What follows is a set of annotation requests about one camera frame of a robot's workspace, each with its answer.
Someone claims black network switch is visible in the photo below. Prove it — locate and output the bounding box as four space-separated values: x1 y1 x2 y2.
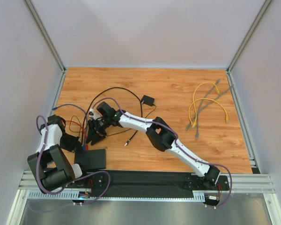
74 149 106 172

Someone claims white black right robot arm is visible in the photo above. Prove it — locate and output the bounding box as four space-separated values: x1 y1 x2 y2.
86 101 221 186

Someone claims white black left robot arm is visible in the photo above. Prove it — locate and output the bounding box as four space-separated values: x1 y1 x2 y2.
27 115 83 195

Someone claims black power adapter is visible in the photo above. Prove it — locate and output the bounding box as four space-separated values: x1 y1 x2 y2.
140 95 155 106

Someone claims red ethernet cable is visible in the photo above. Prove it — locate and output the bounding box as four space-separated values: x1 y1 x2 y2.
69 116 89 150

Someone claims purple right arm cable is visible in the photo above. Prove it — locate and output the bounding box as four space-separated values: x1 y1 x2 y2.
90 97 235 210

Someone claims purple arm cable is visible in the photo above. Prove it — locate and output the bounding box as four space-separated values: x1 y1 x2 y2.
35 115 112 207
90 97 235 210

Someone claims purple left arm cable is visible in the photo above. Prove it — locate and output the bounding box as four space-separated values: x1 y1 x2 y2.
35 115 112 207

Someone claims blue ethernet cable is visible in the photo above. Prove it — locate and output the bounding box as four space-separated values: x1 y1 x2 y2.
51 104 89 150

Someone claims black power cable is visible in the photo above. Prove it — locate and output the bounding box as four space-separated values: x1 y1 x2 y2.
81 87 157 138

